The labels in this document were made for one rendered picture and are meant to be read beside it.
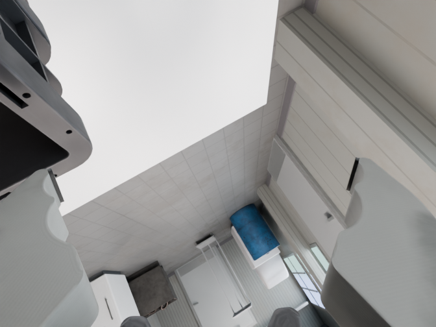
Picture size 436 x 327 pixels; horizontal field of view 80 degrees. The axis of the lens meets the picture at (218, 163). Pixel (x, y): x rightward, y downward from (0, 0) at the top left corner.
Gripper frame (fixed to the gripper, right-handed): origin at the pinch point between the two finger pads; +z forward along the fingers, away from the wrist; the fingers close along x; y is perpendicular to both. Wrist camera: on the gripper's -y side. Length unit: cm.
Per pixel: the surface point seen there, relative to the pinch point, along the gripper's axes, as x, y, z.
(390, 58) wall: 86, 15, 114
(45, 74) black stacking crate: -10.0, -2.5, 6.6
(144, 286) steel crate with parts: -124, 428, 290
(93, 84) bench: -17.2, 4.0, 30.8
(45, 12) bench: -17.8, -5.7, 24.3
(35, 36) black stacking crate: -12.7, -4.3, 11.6
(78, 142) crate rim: -7.9, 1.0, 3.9
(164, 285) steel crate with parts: -88, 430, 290
